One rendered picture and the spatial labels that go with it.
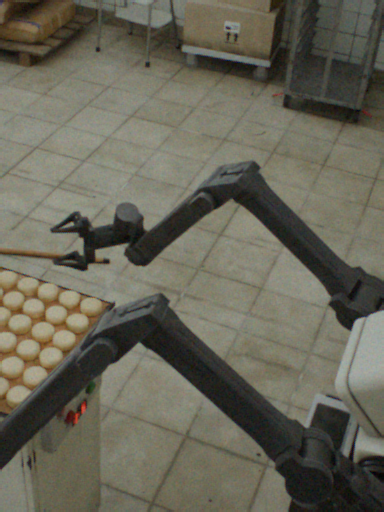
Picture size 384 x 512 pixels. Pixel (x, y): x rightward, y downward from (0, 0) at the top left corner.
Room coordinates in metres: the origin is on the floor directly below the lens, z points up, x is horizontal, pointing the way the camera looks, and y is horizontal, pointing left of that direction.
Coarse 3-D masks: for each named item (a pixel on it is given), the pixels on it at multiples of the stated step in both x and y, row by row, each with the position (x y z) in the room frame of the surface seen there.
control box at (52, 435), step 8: (88, 384) 1.18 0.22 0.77; (96, 384) 1.22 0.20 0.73; (80, 392) 1.14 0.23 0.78; (96, 392) 1.22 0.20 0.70; (72, 400) 1.11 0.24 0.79; (80, 400) 1.14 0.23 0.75; (88, 400) 1.18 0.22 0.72; (72, 408) 1.11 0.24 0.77; (80, 408) 1.14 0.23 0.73; (56, 416) 1.04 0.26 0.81; (64, 416) 1.07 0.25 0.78; (80, 416) 1.14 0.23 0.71; (48, 424) 1.02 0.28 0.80; (56, 424) 1.04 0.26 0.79; (64, 424) 1.07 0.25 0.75; (72, 424) 1.10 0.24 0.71; (48, 432) 1.02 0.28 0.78; (56, 432) 1.04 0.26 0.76; (64, 432) 1.07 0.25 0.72; (48, 440) 1.03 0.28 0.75; (56, 440) 1.04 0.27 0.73; (48, 448) 1.03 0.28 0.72; (56, 448) 1.03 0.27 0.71
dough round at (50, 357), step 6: (48, 348) 1.14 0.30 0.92; (54, 348) 1.14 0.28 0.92; (42, 354) 1.12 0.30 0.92; (48, 354) 1.12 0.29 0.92; (54, 354) 1.12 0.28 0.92; (60, 354) 1.12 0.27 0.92; (42, 360) 1.10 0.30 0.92; (48, 360) 1.10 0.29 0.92; (54, 360) 1.10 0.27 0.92; (60, 360) 1.11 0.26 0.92; (48, 366) 1.09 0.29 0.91; (54, 366) 1.10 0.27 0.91
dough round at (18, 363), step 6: (6, 360) 1.09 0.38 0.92; (12, 360) 1.09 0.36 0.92; (18, 360) 1.09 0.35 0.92; (0, 366) 1.07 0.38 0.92; (6, 366) 1.07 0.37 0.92; (12, 366) 1.07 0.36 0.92; (18, 366) 1.08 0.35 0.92; (6, 372) 1.06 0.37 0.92; (12, 372) 1.06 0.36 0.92; (18, 372) 1.06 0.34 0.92; (12, 378) 1.06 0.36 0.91
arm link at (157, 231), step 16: (192, 192) 1.33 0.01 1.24; (176, 208) 1.36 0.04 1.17; (192, 208) 1.28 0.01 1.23; (208, 208) 1.25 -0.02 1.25; (160, 224) 1.39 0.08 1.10; (176, 224) 1.36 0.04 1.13; (192, 224) 1.33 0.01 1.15; (144, 240) 1.42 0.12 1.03; (160, 240) 1.40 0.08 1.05; (144, 256) 1.43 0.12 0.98
